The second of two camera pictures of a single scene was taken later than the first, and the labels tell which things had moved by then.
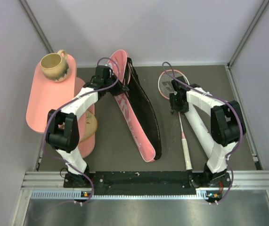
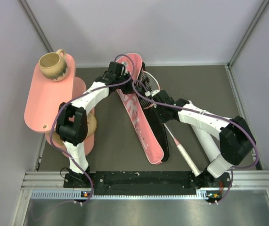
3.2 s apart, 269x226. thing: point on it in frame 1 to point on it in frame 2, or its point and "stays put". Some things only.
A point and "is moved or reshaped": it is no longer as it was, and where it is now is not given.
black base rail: [216, 186] stays put
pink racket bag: [139, 106] is moved or reshaped
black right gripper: [183, 109] to [162, 120]
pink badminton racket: [166, 88] to [149, 82]
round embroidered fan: [90, 126] stays put
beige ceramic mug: [55, 66] stays put
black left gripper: [119, 88] to [129, 90]
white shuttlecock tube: [200, 131] stays put
